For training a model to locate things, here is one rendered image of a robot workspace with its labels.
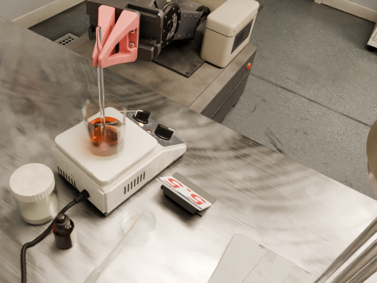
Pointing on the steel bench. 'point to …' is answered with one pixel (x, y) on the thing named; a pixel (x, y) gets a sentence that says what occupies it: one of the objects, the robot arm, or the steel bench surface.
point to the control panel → (154, 131)
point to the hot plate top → (72, 147)
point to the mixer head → (372, 156)
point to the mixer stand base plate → (256, 265)
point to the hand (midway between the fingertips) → (99, 59)
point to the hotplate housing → (150, 170)
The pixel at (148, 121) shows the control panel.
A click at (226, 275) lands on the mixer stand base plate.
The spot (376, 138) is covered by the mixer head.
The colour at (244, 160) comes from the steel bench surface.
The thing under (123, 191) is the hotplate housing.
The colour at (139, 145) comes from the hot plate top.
